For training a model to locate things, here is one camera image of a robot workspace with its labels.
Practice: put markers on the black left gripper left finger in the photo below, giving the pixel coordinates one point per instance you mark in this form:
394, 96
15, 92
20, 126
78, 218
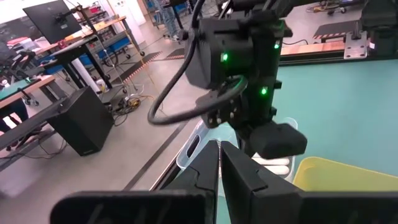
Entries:
199, 174

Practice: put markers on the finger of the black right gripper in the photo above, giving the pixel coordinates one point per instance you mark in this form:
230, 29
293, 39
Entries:
244, 143

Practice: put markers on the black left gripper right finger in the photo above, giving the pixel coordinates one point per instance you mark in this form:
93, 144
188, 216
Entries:
248, 180

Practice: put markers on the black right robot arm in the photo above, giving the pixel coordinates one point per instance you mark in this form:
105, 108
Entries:
264, 31

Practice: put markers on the white cutting board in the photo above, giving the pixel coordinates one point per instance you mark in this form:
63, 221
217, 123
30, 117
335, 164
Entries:
192, 146

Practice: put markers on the green table mat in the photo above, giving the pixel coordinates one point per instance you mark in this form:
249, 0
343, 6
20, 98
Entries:
342, 109

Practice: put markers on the yellow plastic bin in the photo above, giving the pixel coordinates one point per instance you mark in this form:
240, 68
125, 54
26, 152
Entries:
342, 175

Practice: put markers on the hazard striped floor mat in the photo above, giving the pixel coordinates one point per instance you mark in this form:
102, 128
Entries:
334, 29
140, 67

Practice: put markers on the black computer tower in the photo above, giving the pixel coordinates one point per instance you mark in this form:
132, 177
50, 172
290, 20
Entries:
81, 121

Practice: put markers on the person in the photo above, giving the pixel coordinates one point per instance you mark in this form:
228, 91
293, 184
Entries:
166, 17

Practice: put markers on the dark grey bench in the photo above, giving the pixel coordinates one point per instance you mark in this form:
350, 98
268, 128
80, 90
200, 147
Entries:
25, 130

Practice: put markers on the wooden desk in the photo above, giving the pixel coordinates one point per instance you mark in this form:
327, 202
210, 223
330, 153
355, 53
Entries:
84, 31

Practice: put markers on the teal topped table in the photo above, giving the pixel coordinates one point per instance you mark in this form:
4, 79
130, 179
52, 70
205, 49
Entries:
18, 88

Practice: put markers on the black computer monitor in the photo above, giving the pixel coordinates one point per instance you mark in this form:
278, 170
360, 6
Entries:
51, 20

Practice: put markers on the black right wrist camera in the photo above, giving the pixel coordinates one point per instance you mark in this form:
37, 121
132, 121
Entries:
214, 53

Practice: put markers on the silver mounting bracket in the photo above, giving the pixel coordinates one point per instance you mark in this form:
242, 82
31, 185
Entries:
355, 46

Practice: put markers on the white cylindrical post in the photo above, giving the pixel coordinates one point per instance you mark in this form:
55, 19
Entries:
87, 74

